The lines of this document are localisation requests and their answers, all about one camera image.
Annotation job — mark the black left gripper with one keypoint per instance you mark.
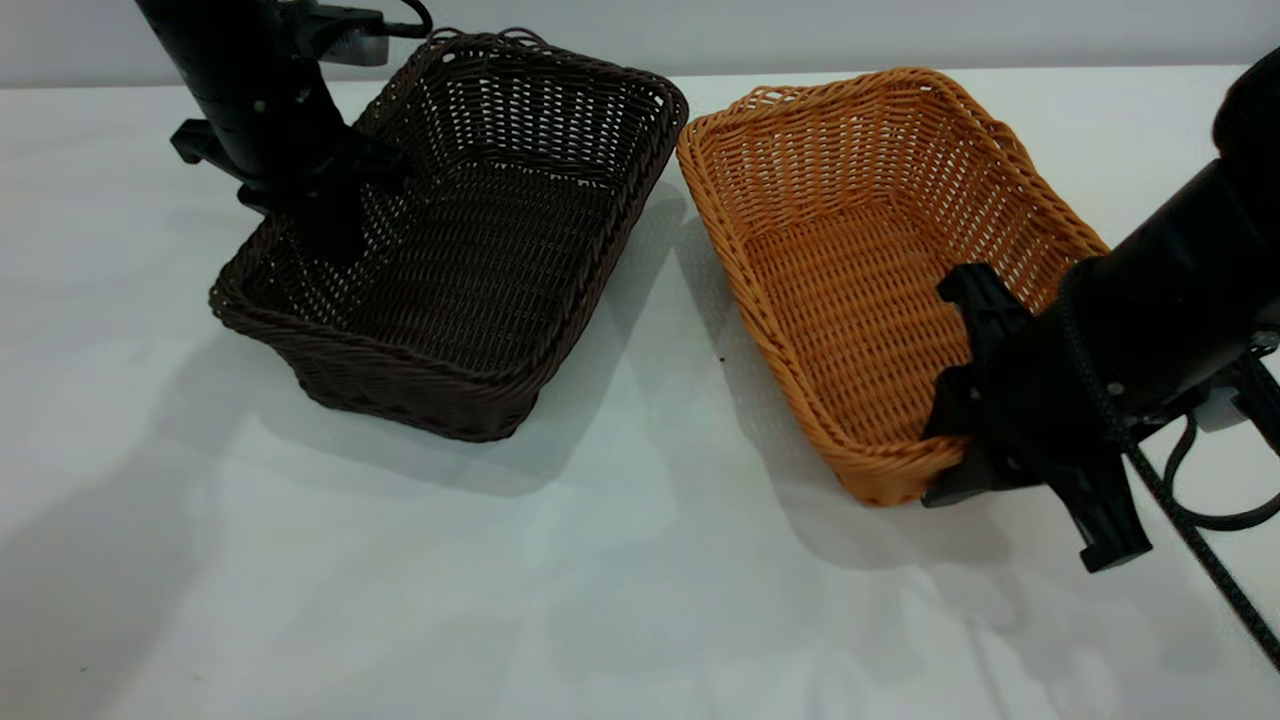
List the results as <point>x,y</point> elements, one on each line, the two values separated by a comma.
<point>270,140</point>

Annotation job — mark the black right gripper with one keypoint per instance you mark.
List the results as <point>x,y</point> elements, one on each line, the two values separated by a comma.
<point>1040,400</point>

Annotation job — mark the dark brown wicker basket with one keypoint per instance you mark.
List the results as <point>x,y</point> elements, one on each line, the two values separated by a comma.
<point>480,300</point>

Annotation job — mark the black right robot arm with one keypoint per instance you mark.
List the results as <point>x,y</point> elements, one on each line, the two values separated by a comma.
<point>1200,250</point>

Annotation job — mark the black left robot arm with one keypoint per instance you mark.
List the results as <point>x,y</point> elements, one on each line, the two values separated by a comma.
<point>210,40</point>

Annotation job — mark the orange wicker basket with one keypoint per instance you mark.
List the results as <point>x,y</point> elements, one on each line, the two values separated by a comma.
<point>850,300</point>

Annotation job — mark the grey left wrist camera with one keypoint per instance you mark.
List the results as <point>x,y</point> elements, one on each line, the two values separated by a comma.
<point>345,35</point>

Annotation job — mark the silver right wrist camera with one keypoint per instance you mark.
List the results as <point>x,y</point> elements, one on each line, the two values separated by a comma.
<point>1220,405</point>

